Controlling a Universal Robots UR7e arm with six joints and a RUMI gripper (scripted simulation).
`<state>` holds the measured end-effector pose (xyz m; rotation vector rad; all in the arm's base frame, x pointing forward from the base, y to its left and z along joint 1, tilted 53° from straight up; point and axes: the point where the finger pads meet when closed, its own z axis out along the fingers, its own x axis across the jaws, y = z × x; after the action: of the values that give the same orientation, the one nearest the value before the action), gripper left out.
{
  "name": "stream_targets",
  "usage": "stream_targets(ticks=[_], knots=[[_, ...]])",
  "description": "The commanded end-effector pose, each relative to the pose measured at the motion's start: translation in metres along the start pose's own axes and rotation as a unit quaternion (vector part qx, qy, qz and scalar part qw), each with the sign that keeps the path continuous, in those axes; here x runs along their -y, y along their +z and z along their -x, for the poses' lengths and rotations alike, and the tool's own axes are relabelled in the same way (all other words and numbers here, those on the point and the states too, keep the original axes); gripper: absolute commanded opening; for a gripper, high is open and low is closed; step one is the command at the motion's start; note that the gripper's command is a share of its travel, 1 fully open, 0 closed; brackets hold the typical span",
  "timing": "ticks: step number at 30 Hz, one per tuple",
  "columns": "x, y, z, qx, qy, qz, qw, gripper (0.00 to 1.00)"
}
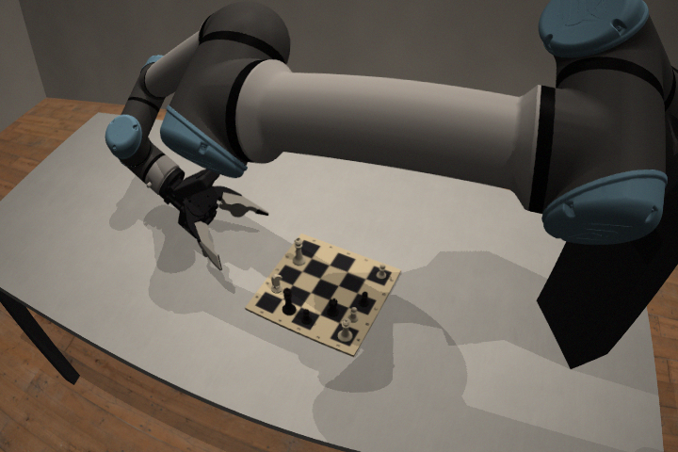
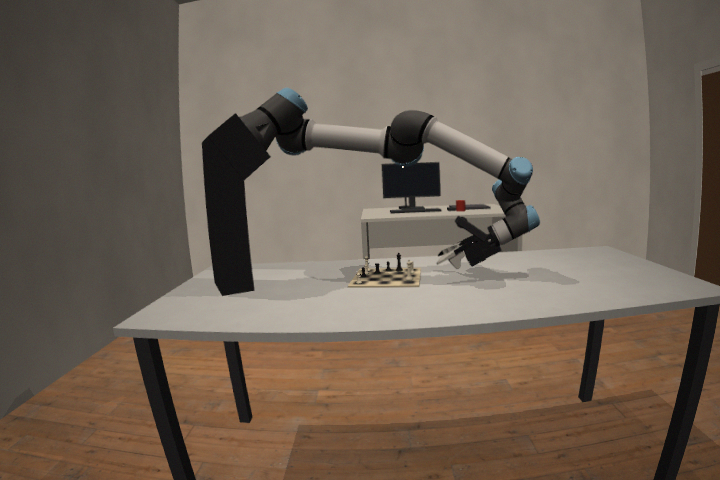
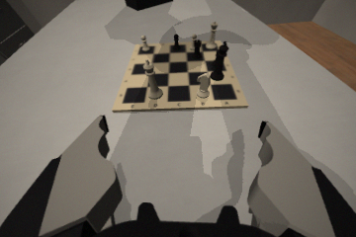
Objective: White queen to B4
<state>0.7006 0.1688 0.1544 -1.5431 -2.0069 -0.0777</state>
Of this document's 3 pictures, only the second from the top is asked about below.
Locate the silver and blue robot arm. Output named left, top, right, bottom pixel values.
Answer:
left=239, top=88, right=540, bottom=245

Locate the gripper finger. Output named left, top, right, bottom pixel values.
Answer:
left=438, top=241, right=461, bottom=256
left=437, top=241, right=473, bottom=269

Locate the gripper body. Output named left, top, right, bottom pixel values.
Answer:
left=459, top=226, right=502, bottom=266

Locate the chessboard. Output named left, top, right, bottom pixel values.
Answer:
left=348, top=268, right=421, bottom=288

